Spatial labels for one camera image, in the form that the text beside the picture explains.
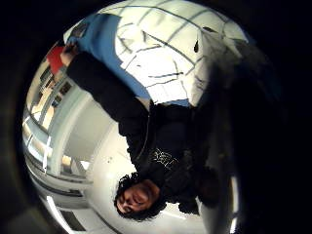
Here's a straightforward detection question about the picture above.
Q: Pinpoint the white cloth with dark lines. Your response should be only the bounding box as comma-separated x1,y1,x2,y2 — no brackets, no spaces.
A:
97,0,250,106

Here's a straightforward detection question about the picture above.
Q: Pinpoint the the person in black hoodie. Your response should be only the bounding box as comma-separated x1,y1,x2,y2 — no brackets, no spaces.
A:
65,52,228,223

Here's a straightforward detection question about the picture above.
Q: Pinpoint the red flat box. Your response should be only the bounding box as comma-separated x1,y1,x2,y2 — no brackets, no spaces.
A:
45,45,66,76

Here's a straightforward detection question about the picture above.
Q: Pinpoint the long ceiling lamp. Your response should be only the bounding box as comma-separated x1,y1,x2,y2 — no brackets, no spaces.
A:
45,194,74,234

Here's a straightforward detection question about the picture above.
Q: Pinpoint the large window with frame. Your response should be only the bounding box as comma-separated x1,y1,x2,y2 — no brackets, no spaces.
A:
20,110,55,174

